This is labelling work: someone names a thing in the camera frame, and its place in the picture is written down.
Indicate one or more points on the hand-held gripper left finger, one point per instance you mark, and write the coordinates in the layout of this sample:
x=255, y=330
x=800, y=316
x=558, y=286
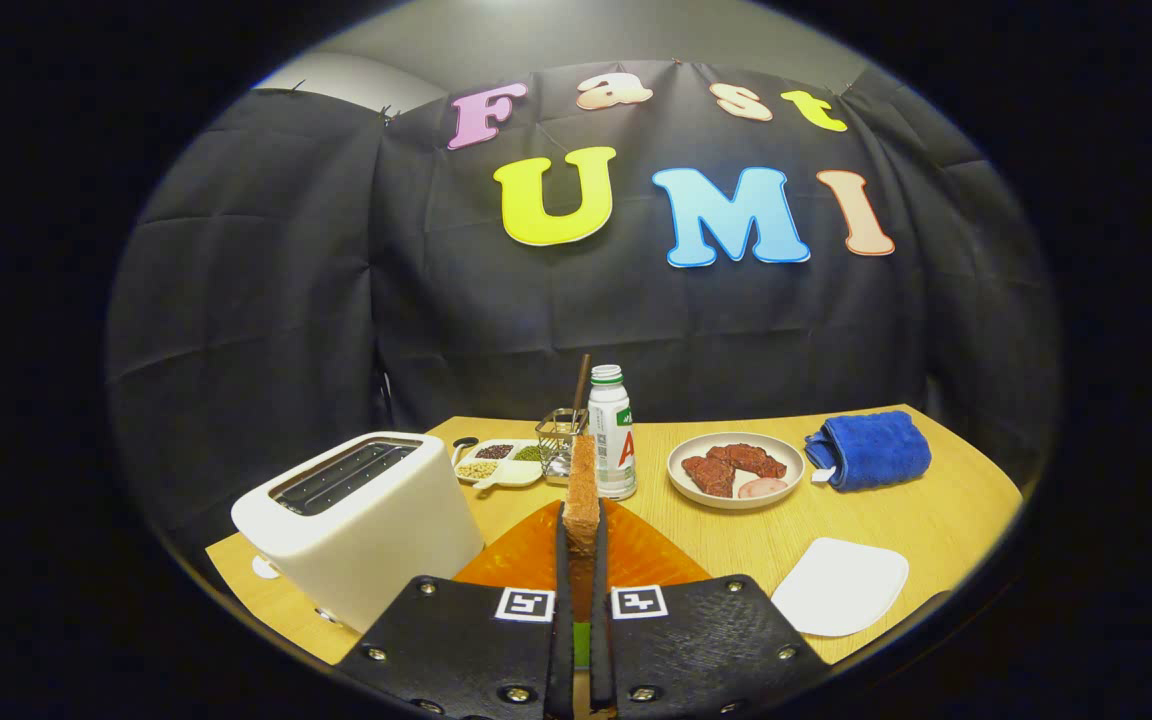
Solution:
x=476, y=640

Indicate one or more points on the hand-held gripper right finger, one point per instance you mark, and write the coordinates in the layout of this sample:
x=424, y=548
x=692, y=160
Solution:
x=696, y=640

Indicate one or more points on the green lettuce leaf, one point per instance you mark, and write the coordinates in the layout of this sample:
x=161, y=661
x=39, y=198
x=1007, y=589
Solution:
x=582, y=645

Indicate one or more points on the toasted bread slice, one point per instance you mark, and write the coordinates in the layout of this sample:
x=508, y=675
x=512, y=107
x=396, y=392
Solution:
x=582, y=490

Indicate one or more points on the beige round plate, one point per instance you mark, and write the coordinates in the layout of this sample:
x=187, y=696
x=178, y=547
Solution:
x=696, y=500

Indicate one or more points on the white toaster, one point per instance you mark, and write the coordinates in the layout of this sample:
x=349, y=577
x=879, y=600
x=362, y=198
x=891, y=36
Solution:
x=376, y=540

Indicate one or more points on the white square plate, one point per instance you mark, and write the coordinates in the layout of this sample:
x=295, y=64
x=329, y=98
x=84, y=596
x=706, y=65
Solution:
x=841, y=590

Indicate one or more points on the small dark red meat slice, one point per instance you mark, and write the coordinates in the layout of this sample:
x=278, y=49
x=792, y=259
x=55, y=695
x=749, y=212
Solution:
x=709, y=475

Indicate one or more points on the pink ham slice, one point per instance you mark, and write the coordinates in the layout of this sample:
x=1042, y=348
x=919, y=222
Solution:
x=764, y=488

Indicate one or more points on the white divided condiment dish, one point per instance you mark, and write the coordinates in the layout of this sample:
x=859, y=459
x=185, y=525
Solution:
x=511, y=472

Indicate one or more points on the long dark red meat slice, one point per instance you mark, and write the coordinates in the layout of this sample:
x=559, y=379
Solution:
x=751, y=460

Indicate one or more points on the black desk grommet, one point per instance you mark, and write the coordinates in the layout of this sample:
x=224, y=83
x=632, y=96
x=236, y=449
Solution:
x=464, y=446

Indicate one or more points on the white bottle green cap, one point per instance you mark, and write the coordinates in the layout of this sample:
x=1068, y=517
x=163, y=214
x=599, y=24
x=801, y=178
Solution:
x=616, y=450

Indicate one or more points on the blue towel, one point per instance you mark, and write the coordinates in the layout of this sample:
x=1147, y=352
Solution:
x=876, y=450

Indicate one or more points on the brown chopsticks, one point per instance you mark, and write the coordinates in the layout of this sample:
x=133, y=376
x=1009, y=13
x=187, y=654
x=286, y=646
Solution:
x=581, y=385

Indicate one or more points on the black backdrop cloth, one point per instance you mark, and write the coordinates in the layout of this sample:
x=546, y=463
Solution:
x=286, y=300

